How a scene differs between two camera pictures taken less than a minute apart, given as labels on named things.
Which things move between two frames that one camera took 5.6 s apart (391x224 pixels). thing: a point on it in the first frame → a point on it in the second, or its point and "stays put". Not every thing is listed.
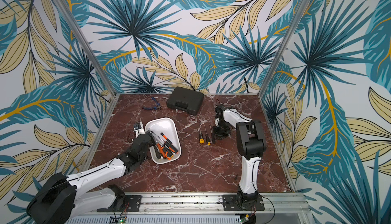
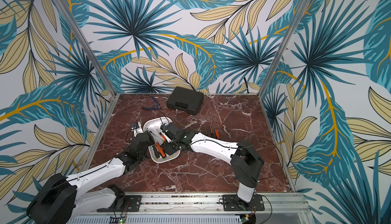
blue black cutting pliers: (155, 108) stays put
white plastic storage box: (167, 126) stays put
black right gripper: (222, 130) → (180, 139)
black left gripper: (152, 141) stays put
